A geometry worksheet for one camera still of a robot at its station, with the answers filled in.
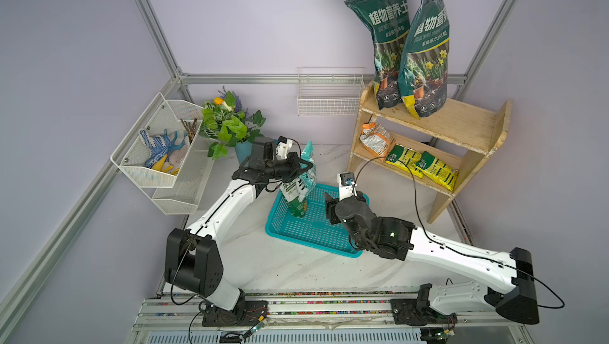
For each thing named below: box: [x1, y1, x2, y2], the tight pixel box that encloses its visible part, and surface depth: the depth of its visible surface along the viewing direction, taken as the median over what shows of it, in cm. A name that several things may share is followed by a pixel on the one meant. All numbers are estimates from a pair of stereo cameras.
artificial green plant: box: [199, 85, 266, 161], surface depth 85 cm
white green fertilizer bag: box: [279, 177, 309, 218], surface depth 90 cm
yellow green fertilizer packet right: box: [414, 150, 460, 192], surface depth 82 cm
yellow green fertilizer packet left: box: [385, 143, 424, 178], surface depth 88 cm
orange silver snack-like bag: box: [360, 122, 395, 162], surface depth 88 cm
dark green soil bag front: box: [398, 0, 450, 119], surface depth 64 cm
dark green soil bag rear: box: [344, 0, 411, 111], surface depth 65 cm
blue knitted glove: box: [139, 129, 171, 170], surface depth 73 cm
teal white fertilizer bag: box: [300, 140, 317, 195], surface depth 80 cm
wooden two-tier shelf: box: [347, 85, 513, 224], surface depth 77 cm
